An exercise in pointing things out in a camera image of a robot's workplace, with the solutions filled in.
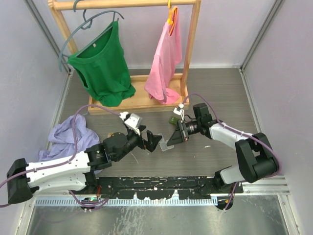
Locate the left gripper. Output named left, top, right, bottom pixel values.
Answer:
left=114, top=125, right=161, bottom=162

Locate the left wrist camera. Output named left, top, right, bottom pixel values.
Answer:
left=119, top=112, right=142, bottom=136

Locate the grey-blue plastic hanger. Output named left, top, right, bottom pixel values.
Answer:
left=58, top=9, right=125, bottom=71

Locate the purple cable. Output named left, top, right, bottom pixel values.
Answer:
left=0, top=104, right=123, bottom=211
left=182, top=92, right=284, bottom=211

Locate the lavender cloth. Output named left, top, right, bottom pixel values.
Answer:
left=39, top=114, right=100, bottom=162

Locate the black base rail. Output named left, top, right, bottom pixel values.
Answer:
left=69, top=175, right=244, bottom=211

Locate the orange-yellow plastic hanger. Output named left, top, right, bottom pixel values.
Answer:
left=167, top=0, right=178, bottom=36

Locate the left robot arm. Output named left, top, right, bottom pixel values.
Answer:
left=1, top=129, right=162, bottom=205

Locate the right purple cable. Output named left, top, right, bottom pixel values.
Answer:
left=182, top=92, right=284, bottom=211

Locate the green t-shirt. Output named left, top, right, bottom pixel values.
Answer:
left=68, top=21, right=136, bottom=107

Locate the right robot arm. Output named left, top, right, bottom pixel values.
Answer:
left=167, top=103, right=279, bottom=193

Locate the clear pill box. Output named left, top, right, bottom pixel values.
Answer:
left=158, top=133, right=174, bottom=152

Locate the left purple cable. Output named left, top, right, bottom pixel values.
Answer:
left=0, top=104, right=123, bottom=211

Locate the green pill box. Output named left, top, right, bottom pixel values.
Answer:
left=169, top=116, right=179, bottom=125

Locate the wooden clothes rack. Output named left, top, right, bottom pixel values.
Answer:
left=48, top=0, right=201, bottom=112

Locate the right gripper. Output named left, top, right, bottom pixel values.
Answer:
left=167, top=119, right=201, bottom=146

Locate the pink t-shirt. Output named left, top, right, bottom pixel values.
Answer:
left=144, top=10, right=182, bottom=105

